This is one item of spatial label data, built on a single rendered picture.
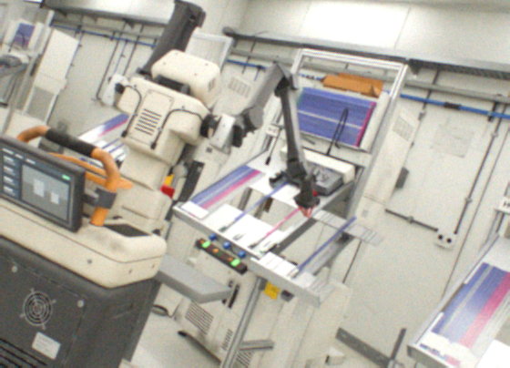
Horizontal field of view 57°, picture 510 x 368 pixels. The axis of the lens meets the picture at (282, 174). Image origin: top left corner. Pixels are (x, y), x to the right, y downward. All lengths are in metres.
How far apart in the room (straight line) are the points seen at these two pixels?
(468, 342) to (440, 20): 3.19
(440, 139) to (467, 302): 2.27
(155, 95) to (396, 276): 2.80
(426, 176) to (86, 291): 3.13
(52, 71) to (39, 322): 5.29
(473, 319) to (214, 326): 1.44
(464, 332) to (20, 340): 1.38
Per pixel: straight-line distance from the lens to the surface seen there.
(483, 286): 2.01
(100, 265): 1.26
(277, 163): 2.81
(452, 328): 1.86
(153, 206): 1.63
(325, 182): 2.47
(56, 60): 6.51
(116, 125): 3.83
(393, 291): 3.96
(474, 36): 4.31
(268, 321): 2.52
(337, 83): 3.18
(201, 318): 2.84
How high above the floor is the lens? 1.11
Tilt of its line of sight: level
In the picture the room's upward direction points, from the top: 22 degrees clockwise
